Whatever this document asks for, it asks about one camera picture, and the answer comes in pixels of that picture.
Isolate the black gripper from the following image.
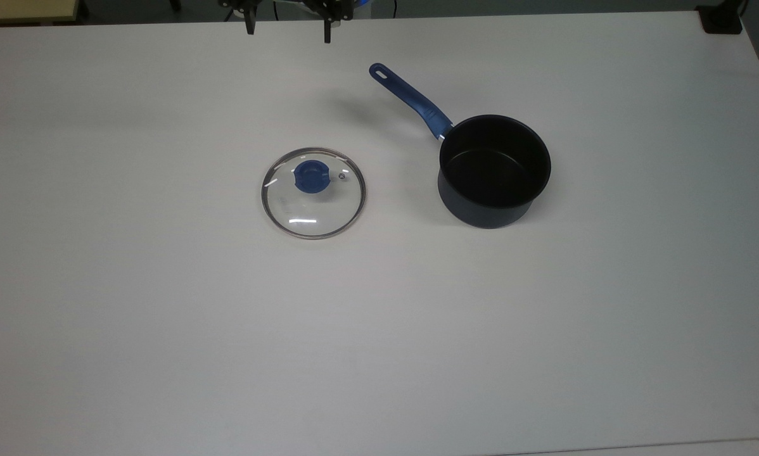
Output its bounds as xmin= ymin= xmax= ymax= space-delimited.
xmin=219 ymin=0 xmax=355 ymax=44

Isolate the glass lid with blue knob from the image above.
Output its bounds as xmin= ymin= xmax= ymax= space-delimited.
xmin=261 ymin=147 xmax=367 ymax=240

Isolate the light wooden desk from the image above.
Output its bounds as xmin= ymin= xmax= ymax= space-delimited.
xmin=0 ymin=0 xmax=80 ymax=27

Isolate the dark saucepan with blue handle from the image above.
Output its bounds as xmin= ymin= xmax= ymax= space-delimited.
xmin=369 ymin=62 xmax=552 ymax=229

